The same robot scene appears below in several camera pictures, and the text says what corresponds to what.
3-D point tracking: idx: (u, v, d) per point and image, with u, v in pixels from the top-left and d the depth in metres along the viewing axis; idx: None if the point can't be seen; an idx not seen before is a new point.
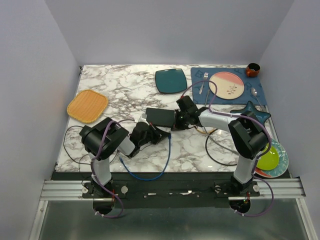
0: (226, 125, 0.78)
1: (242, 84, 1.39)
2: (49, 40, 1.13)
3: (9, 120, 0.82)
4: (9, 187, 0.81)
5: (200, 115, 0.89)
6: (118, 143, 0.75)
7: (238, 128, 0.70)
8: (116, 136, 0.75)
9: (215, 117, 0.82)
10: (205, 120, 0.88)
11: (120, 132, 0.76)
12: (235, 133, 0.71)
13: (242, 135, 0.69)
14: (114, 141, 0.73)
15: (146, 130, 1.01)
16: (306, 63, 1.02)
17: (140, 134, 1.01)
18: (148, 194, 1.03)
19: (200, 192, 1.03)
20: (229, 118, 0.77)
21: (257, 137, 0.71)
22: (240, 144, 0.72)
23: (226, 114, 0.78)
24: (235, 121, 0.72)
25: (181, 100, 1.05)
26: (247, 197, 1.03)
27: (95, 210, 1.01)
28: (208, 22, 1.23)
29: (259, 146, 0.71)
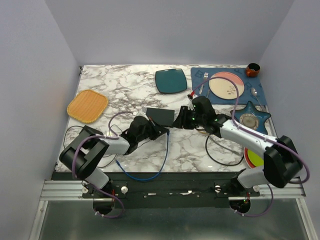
0: (256, 147, 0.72)
1: (242, 84, 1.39)
2: (49, 40, 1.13)
3: (9, 120, 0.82)
4: (9, 187, 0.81)
5: (221, 126, 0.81)
6: (97, 159, 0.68)
7: (276, 158, 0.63)
8: (93, 153, 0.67)
9: (243, 134, 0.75)
10: (226, 133, 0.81)
11: (98, 147, 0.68)
12: (269, 161, 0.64)
13: (279, 166, 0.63)
14: (90, 158, 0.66)
15: (144, 124, 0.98)
16: (306, 63, 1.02)
17: (138, 129, 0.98)
18: (148, 194, 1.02)
19: (200, 192, 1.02)
20: (263, 141, 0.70)
21: (290, 166, 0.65)
22: (272, 173, 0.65)
23: (260, 136, 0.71)
24: (271, 149, 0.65)
25: (199, 103, 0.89)
26: (247, 197, 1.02)
27: (95, 210, 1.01)
28: (208, 22, 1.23)
29: (292, 176, 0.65)
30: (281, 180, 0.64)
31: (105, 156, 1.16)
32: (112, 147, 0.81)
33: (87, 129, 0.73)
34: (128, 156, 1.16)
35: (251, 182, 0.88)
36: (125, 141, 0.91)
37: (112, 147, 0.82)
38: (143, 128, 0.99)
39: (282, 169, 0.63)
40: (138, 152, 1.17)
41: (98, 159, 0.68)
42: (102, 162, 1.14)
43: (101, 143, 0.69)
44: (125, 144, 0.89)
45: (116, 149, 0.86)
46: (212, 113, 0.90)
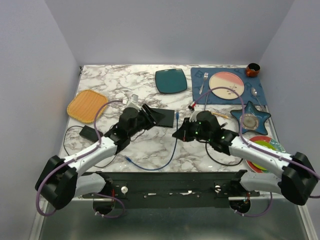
0: (272, 167, 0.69)
1: (242, 84, 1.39)
2: (49, 40, 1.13)
3: (9, 120, 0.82)
4: (9, 188, 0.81)
5: (231, 145, 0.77)
6: (68, 189, 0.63)
7: (295, 179, 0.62)
8: (61, 183, 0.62)
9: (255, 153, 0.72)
10: (236, 151, 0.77)
11: (64, 178, 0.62)
12: (289, 182, 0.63)
13: (299, 185, 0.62)
14: (59, 190, 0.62)
15: (135, 117, 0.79)
16: (306, 64, 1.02)
17: (129, 123, 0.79)
18: (148, 194, 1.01)
19: (200, 192, 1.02)
20: (278, 159, 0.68)
21: (308, 183, 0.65)
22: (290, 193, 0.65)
23: (274, 154, 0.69)
24: (289, 170, 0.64)
25: (208, 120, 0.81)
26: (247, 197, 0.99)
27: (95, 210, 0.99)
28: (208, 22, 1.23)
29: (310, 191, 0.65)
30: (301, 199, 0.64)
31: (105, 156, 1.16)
32: (93, 161, 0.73)
33: (55, 158, 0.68)
34: (128, 156, 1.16)
35: (255, 187, 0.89)
36: (113, 144, 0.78)
37: (93, 161, 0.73)
38: (134, 120, 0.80)
39: (301, 189, 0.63)
40: (138, 152, 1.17)
41: (67, 189, 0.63)
42: (102, 162, 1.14)
43: (68, 172, 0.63)
44: (111, 147, 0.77)
45: (101, 157, 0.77)
46: (220, 129, 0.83)
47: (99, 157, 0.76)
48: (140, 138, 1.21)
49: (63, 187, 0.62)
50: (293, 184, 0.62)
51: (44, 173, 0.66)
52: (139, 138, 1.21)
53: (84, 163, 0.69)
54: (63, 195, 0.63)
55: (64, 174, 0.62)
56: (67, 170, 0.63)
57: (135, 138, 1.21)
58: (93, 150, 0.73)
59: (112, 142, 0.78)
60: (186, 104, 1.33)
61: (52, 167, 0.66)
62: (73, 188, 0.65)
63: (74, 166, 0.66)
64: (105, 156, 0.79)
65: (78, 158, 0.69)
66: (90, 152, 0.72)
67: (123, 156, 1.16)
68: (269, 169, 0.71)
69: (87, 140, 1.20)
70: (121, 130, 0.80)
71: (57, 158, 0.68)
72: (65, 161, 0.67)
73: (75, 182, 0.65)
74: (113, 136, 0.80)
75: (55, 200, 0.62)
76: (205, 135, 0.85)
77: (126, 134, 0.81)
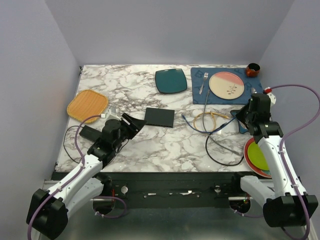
0: (278, 183, 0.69)
1: (242, 84, 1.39)
2: (49, 40, 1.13)
3: (8, 120, 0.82)
4: (8, 188, 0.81)
5: (266, 139, 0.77)
6: (58, 219, 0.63)
7: (288, 208, 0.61)
8: (50, 216, 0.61)
9: (279, 165, 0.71)
10: (265, 148, 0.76)
11: (52, 211, 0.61)
12: (278, 205, 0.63)
13: (285, 213, 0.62)
14: (50, 222, 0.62)
15: (118, 128, 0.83)
16: (306, 63, 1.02)
17: (113, 135, 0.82)
18: (148, 194, 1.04)
19: (200, 192, 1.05)
20: (289, 185, 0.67)
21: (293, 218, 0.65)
22: (271, 213, 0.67)
23: (292, 179, 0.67)
24: (289, 198, 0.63)
25: (258, 98, 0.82)
26: (247, 197, 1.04)
27: (95, 210, 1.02)
28: (208, 22, 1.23)
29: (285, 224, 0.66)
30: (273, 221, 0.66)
31: None
32: (80, 184, 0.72)
33: (38, 191, 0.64)
34: (128, 156, 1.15)
35: (249, 191, 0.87)
36: (98, 160, 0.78)
37: (80, 185, 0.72)
38: (116, 132, 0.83)
39: (283, 218, 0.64)
40: (138, 152, 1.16)
41: (58, 218, 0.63)
42: None
43: (56, 204, 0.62)
44: (97, 165, 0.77)
45: (88, 177, 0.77)
46: (266, 116, 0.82)
47: (86, 178, 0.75)
48: (140, 138, 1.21)
49: (54, 219, 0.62)
50: (281, 209, 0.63)
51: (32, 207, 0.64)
52: (139, 138, 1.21)
53: (70, 189, 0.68)
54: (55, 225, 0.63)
55: (52, 207, 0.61)
56: (54, 202, 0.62)
57: (135, 138, 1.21)
58: (78, 172, 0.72)
59: (97, 159, 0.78)
60: (186, 104, 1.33)
61: (38, 202, 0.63)
62: (63, 216, 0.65)
63: (59, 196, 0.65)
64: (93, 174, 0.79)
65: (63, 187, 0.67)
66: (75, 175, 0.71)
67: (123, 156, 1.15)
68: (275, 183, 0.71)
69: (87, 139, 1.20)
70: (105, 143, 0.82)
71: (39, 191, 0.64)
72: (50, 193, 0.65)
73: (63, 210, 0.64)
74: (97, 151, 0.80)
75: (48, 231, 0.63)
76: (250, 114, 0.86)
77: (111, 147, 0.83)
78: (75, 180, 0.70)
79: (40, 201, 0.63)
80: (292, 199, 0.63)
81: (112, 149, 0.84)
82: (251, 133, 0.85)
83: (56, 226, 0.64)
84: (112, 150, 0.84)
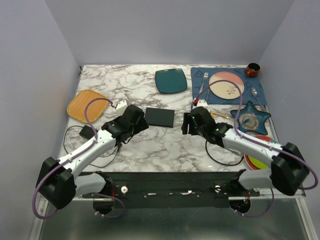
0: (262, 156, 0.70)
1: (242, 84, 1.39)
2: (49, 40, 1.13)
3: (9, 120, 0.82)
4: (8, 188, 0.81)
5: (224, 137, 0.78)
6: (65, 190, 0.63)
7: (283, 167, 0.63)
8: (58, 186, 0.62)
9: (249, 144, 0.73)
10: (229, 143, 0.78)
11: (60, 181, 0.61)
12: (278, 171, 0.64)
13: (287, 174, 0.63)
14: (57, 193, 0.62)
15: (139, 111, 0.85)
16: (305, 63, 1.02)
17: (133, 116, 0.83)
18: (148, 194, 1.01)
19: (200, 192, 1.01)
20: (268, 150, 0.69)
21: (297, 173, 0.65)
22: (283, 186, 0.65)
23: (264, 144, 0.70)
24: (278, 158, 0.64)
25: (198, 114, 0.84)
26: (247, 197, 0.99)
27: (95, 210, 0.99)
28: (208, 22, 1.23)
29: (300, 183, 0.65)
30: (292, 192, 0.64)
31: (105, 156, 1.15)
32: (90, 158, 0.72)
33: (49, 160, 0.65)
34: (128, 156, 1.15)
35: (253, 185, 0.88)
36: (111, 137, 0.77)
37: (91, 157, 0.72)
38: (138, 117, 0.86)
39: (291, 179, 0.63)
40: (138, 152, 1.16)
41: (65, 189, 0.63)
42: (102, 162, 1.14)
43: (64, 174, 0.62)
44: (109, 141, 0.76)
45: (101, 151, 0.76)
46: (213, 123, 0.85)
47: (98, 153, 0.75)
48: (140, 138, 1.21)
49: (61, 189, 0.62)
50: (282, 173, 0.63)
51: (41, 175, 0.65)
52: (139, 138, 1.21)
53: (81, 161, 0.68)
54: (63, 196, 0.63)
55: (60, 177, 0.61)
56: (63, 172, 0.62)
57: (135, 138, 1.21)
58: (90, 146, 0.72)
59: (110, 135, 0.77)
60: (186, 104, 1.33)
61: (48, 170, 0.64)
62: (71, 188, 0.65)
63: (69, 167, 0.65)
64: (105, 149, 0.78)
65: (73, 158, 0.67)
66: (86, 149, 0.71)
67: (123, 156, 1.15)
68: (260, 159, 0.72)
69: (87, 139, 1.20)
70: (123, 122, 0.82)
71: (50, 160, 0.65)
72: (60, 163, 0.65)
73: (72, 183, 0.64)
74: (112, 127, 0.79)
75: (56, 202, 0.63)
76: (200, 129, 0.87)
77: (127, 128, 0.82)
78: (86, 153, 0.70)
79: (49, 169, 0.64)
80: (281, 158, 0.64)
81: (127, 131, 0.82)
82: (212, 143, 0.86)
83: (63, 198, 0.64)
84: (126, 132, 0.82)
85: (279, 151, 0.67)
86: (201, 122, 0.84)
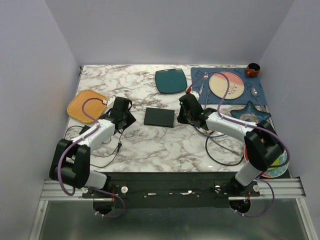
0: (238, 134, 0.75)
1: (242, 84, 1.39)
2: (49, 40, 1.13)
3: (9, 120, 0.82)
4: (8, 188, 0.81)
5: (207, 119, 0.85)
6: (84, 167, 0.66)
7: (256, 142, 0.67)
8: (77, 161, 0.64)
9: (227, 123, 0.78)
10: (212, 123, 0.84)
11: (79, 155, 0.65)
12: (251, 146, 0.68)
13: (259, 149, 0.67)
14: (76, 169, 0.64)
15: (127, 100, 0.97)
16: (306, 63, 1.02)
17: (123, 105, 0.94)
18: (148, 194, 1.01)
19: (200, 192, 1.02)
20: (244, 127, 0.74)
21: (272, 149, 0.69)
22: (257, 160, 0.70)
23: (241, 122, 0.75)
24: (251, 133, 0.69)
25: (185, 100, 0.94)
26: (247, 197, 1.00)
27: (95, 210, 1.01)
28: (208, 22, 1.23)
29: (275, 158, 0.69)
30: (264, 165, 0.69)
31: (105, 156, 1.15)
32: (97, 140, 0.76)
33: (62, 140, 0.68)
34: (128, 156, 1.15)
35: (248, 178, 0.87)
36: (111, 123, 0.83)
37: (98, 139, 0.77)
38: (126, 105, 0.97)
39: (263, 154, 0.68)
40: (138, 152, 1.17)
41: (84, 165, 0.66)
42: (102, 162, 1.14)
43: (82, 149, 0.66)
44: (110, 125, 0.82)
45: (104, 135, 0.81)
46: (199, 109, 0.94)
47: (103, 135, 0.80)
48: (140, 138, 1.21)
49: (80, 164, 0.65)
50: (254, 147, 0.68)
51: (55, 157, 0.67)
52: (139, 138, 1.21)
53: (92, 140, 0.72)
54: (82, 172, 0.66)
55: (79, 151, 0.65)
56: (80, 147, 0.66)
57: (135, 138, 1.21)
58: (96, 128, 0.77)
59: (110, 122, 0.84)
60: None
61: (62, 149, 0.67)
62: (88, 166, 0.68)
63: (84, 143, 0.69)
64: (106, 135, 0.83)
65: (85, 137, 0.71)
66: (94, 130, 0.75)
67: (123, 156, 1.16)
68: (238, 137, 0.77)
69: None
70: (116, 113, 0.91)
71: (62, 141, 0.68)
72: (74, 141, 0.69)
73: (89, 158, 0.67)
74: (108, 117, 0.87)
75: (74, 180, 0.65)
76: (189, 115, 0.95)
77: (121, 116, 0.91)
78: (94, 134, 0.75)
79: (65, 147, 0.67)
80: (254, 133, 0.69)
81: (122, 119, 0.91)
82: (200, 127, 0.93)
83: (82, 176, 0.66)
84: (121, 120, 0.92)
85: (253, 127, 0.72)
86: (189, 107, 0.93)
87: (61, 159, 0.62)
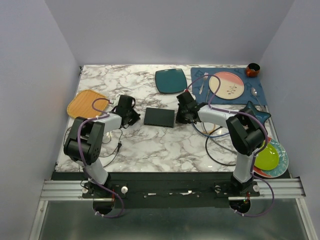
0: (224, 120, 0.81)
1: (242, 84, 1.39)
2: (49, 40, 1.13)
3: (9, 120, 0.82)
4: (8, 188, 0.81)
5: (199, 111, 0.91)
6: (98, 140, 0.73)
7: (236, 125, 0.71)
8: (93, 133, 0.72)
9: (214, 113, 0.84)
10: (203, 116, 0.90)
11: (95, 127, 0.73)
12: (232, 129, 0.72)
13: (239, 131, 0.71)
14: (92, 140, 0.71)
15: (131, 98, 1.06)
16: (306, 63, 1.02)
17: (127, 102, 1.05)
18: (148, 194, 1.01)
19: (200, 192, 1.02)
20: (228, 114, 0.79)
21: (254, 134, 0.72)
22: (239, 143, 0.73)
23: (225, 110, 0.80)
24: (233, 117, 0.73)
25: (181, 96, 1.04)
26: (247, 197, 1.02)
27: (95, 210, 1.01)
28: (208, 22, 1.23)
29: (255, 142, 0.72)
30: (245, 148, 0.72)
31: (105, 156, 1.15)
32: (107, 125, 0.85)
33: (79, 117, 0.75)
34: (128, 156, 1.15)
35: (240, 171, 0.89)
36: (118, 116, 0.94)
37: (109, 125, 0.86)
38: (131, 102, 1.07)
39: (244, 137, 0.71)
40: (138, 152, 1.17)
41: (99, 137, 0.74)
42: (102, 162, 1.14)
43: (97, 124, 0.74)
44: (118, 117, 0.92)
45: (113, 125, 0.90)
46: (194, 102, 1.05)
47: (112, 124, 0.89)
48: (140, 138, 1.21)
49: (96, 136, 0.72)
50: (234, 130, 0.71)
51: (72, 130, 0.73)
52: (139, 138, 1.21)
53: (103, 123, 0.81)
54: (97, 144, 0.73)
55: (95, 125, 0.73)
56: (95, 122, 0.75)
57: (135, 138, 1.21)
58: (106, 117, 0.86)
59: (116, 115, 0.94)
60: None
61: (79, 123, 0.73)
62: (100, 141, 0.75)
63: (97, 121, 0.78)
64: (114, 127, 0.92)
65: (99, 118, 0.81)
66: (105, 117, 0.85)
67: (123, 156, 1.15)
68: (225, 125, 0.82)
69: None
70: (121, 110, 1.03)
71: (79, 117, 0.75)
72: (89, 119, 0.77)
73: (102, 133, 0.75)
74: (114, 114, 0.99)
75: (88, 151, 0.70)
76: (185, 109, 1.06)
77: (126, 113, 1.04)
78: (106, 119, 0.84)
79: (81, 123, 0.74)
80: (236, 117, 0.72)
81: (126, 116, 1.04)
82: (194, 119, 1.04)
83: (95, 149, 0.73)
84: (126, 117, 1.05)
85: (236, 114, 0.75)
86: (185, 102, 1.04)
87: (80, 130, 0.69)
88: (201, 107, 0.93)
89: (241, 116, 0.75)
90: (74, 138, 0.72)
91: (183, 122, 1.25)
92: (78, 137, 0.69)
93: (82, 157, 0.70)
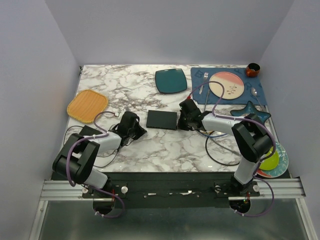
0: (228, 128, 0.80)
1: (242, 84, 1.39)
2: (49, 40, 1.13)
3: (9, 120, 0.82)
4: (7, 188, 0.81)
5: (203, 119, 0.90)
6: (90, 162, 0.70)
7: (242, 131, 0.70)
8: (85, 153, 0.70)
9: (219, 120, 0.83)
10: (207, 123, 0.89)
11: (88, 148, 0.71)
12: (238, 136, 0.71)
13: (246, 138, 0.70)
14: (82, 161, 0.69)
15: (135, 116, 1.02)
16: (306, 63, 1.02)
17: (130, 122, 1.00)
18: (148, 194, 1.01)
19: (200, 192, 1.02)
20: (233, 121, 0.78)
21: (261, 141, 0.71)
22: (247, 151, 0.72)
23: (230, 117, 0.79)
24: (238, 124, 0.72)
25: (185, 103, 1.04)
26: (247, 197, 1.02)
27: (95, 210, 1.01)
28: (208, 22, 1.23)
29: (264, 149, 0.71)
30: (254, 156, 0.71)
31: (105, 156, 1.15)
32: (103, 145, 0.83)
33: (75, 134, 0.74)
34: (128, 156, 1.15)
35: (241, 171, 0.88)
36: (118, 136, 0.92)
37: (105, 144, 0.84)
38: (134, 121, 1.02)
39: (251, 143, 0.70)
40: (138, 152, 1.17)
41: (91, 158, 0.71)
42: (102, 162, 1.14)
43: (92, 144, 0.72)
44: (117, 137, 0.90)
45: (110, 145, 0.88)
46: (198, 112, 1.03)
47: (108, 144, 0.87)
48: (140, 138, 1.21)
49: (88, 157, 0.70)
50: (241, 137, 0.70)
51: (65, 147, 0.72)
52: (139, 138, 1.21)
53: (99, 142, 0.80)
54: (88, 166, 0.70)
55: (90, 145, 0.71)
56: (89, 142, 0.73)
57: None
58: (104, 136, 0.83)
59: (117, 135, 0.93)
60: None
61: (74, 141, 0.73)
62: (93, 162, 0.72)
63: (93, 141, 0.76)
64: (111, 146, 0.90)
65: (96, 137, 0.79)
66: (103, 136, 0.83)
67: (123, 156, 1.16)
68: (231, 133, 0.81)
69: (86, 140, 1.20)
70: (123, 128, 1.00)
71: (75, 135, 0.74)
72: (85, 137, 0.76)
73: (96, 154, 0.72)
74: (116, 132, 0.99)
75: (76, 173, 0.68)
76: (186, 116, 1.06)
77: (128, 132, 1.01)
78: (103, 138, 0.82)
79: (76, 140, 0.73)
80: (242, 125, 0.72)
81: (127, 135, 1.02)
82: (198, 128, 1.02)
83: (85, 170, 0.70)
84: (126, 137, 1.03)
85: (242, 120, 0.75)
86: (188, 110, 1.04)
87: (71, 148, 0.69)
88: (205, 115, 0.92)
89: (247, 123, 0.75)
90: (65, 155, 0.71)
91: (186, 128, 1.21)
92: (68, 156, 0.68)
93: (69, 176, 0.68)
